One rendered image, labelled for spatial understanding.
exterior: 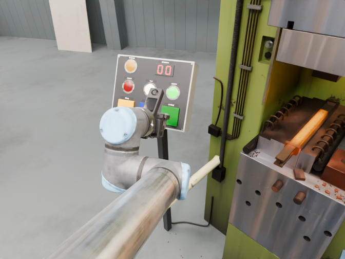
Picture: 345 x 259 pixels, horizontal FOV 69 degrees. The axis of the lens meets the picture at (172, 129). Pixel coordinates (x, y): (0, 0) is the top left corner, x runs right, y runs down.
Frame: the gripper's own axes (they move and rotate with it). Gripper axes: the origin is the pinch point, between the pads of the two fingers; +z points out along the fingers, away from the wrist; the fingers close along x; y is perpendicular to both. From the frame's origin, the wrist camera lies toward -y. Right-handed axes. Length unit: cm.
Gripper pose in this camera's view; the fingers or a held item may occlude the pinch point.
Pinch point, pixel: (164, 114)
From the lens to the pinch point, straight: 96.1
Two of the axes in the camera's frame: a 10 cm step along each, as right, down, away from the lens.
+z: 3.0, -0.7, 9.5
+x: 9.4, 1.7, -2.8
